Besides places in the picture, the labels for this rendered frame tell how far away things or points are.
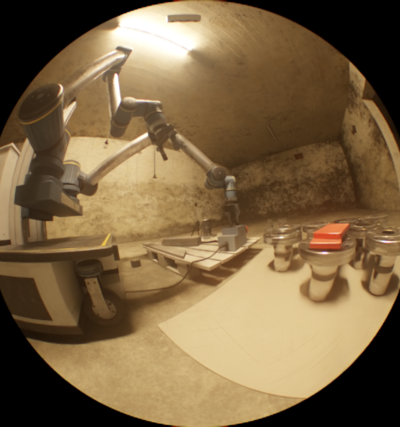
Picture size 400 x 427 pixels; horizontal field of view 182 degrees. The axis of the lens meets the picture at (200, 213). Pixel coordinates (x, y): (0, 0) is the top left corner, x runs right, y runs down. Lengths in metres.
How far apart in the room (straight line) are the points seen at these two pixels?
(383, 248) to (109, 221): 3.72
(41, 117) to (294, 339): 1.04
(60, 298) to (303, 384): 0.66
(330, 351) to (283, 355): 0.14
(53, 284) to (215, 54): 2.92
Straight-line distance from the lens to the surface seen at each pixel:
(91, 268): 0.48
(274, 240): 0.73
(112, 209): 3.39
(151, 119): 0.77
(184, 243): 1.28
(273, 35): 2.91
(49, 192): 0.64
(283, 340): 0.48
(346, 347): 0.52
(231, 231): 0.98
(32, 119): 0.60
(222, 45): 2.67
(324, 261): 0.46
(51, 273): 0.48
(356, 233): 0.81
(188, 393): 0.42
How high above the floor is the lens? 0.40
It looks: 3 degrees up
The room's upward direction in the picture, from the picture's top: 6 degrees counter-clockwise
